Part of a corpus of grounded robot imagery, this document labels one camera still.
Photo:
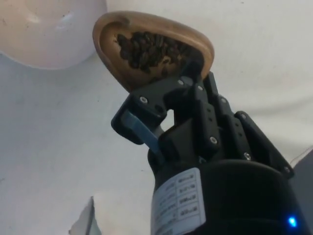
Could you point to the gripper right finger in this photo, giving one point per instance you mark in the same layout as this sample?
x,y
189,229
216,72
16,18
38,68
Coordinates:
x,y
254,137

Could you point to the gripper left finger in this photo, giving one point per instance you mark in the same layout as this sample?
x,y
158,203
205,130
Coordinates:
x,y
151,98

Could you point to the brown wooden cup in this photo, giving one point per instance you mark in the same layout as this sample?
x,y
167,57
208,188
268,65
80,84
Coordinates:
x,y
107,49

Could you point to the coffee beans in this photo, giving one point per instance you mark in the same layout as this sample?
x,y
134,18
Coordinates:
x,y
146,51

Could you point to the white bowl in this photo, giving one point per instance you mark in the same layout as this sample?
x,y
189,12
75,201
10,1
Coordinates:
x,y
46,31

